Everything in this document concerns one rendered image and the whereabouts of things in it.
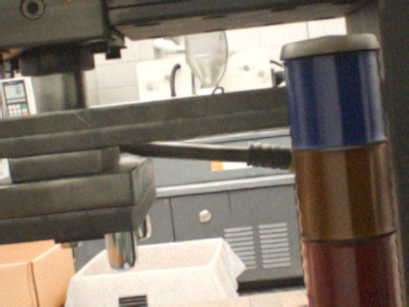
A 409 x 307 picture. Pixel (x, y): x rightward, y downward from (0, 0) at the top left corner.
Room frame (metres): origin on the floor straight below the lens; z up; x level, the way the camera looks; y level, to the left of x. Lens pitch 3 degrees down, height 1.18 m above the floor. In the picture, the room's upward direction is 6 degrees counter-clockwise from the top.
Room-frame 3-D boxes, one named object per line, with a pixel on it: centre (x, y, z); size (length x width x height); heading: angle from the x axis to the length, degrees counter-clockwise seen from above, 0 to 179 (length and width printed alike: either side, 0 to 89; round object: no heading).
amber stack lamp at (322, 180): (0.33, -0.05, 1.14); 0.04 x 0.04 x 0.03
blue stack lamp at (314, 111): (0.33, -0.05, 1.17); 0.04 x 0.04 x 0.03
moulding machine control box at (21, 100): (5.07, 1.07, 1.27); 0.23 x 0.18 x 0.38; 176
